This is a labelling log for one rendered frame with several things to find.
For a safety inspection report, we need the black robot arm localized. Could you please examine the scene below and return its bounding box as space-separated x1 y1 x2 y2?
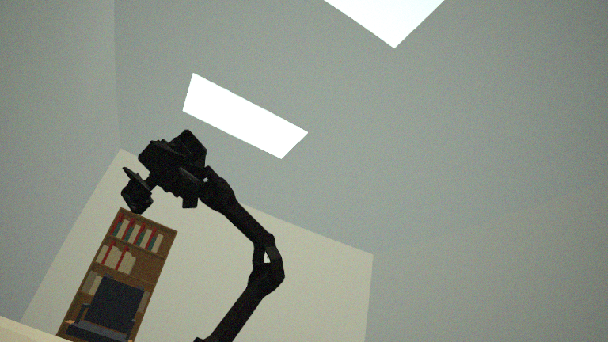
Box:
139 144 285 342

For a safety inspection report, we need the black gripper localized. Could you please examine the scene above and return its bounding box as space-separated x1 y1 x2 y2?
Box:
120 129 206 215

